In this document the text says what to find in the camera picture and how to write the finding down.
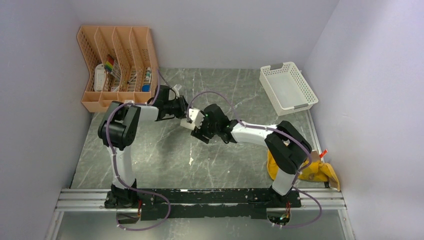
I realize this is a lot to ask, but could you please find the yellow brown towel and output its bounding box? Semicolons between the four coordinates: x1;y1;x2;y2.
266;149;341;192

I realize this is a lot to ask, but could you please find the cream white towel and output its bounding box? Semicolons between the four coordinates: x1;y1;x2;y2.
180;119;196;131

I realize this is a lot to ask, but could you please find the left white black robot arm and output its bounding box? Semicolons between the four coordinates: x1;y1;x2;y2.
97;85;188;208

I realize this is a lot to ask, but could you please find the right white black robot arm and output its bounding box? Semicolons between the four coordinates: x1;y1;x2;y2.
186;104;312;207

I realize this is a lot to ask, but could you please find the blue capped white bottle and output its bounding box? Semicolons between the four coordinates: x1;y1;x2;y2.
141;67;152;92

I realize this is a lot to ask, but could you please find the orange plastic file organizer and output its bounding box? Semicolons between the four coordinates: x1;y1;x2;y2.
77;25;159;113

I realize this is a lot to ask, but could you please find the white plastic basket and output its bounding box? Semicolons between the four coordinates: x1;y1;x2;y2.
259;61;319;116

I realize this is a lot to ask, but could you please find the rainbow coloured item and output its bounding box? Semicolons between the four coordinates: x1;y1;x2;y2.
103;54;115;73

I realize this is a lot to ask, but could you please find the white remote control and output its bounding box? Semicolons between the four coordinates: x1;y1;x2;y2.
93;64;107;92

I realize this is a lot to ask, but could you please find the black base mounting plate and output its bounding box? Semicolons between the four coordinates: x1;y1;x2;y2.
103;187;301;221

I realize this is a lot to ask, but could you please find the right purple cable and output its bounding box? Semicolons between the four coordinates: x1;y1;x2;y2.
185;91;323;230

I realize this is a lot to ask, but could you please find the purple cable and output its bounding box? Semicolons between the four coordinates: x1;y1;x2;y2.
185;91;323;230
105;68;172;232

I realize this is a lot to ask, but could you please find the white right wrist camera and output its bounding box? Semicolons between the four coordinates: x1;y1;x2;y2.
187;108;205;130

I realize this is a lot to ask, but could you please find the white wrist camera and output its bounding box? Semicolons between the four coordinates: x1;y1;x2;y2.
172;84;182;98
187;108;205;130

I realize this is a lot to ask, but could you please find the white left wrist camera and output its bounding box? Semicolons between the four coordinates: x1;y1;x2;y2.
172;84;182;98

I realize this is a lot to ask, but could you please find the aluminium frame rail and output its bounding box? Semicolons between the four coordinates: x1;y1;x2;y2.
45;188;356;240

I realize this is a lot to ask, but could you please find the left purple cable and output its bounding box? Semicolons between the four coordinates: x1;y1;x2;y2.
105;68;172;232

